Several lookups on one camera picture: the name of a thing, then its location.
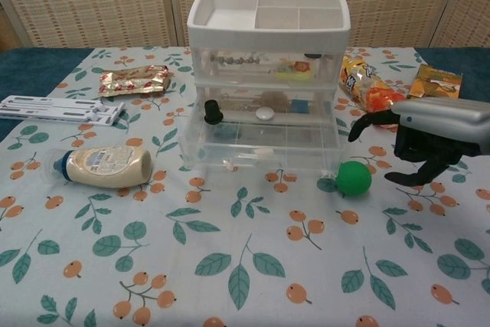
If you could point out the small teal item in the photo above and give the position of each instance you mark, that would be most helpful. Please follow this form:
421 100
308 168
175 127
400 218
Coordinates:
226 131

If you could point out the clear plastic container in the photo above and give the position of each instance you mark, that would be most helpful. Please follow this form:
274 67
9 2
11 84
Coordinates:
237 73
298 155
237 98

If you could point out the green ball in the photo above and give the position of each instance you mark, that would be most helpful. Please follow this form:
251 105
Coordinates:
354 179

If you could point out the mayonnaise squeeze bottle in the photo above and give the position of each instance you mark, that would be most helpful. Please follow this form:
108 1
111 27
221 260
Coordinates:
111 166

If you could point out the white plastic drawer organizer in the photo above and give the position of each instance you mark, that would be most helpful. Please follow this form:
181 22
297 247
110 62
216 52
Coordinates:
214 38

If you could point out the orange blue carton box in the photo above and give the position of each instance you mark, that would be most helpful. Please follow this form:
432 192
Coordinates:
432 84

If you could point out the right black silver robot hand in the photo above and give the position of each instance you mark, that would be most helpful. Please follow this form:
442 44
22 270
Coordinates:
440 128

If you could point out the small black top hat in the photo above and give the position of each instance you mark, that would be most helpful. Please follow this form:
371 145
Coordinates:
214 112

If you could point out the white toothbrush pack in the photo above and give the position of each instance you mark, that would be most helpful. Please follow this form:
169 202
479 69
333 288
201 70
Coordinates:
46 115
49 102

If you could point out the small white round disc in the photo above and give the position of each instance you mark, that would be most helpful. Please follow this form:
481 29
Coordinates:
265 113

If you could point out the yellow orange toy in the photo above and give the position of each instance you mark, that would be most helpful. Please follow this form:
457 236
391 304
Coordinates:
296 69

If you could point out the dark round disc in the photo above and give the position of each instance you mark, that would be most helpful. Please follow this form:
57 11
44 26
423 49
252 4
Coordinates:
314 55

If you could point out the gold foil snack packet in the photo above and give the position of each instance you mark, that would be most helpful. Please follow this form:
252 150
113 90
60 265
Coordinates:
134 81

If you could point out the small blue block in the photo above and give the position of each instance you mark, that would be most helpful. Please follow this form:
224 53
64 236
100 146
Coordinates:
300 106

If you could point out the fruit leaf print tablecloth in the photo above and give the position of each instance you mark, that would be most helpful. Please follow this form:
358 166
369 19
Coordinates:
245 246

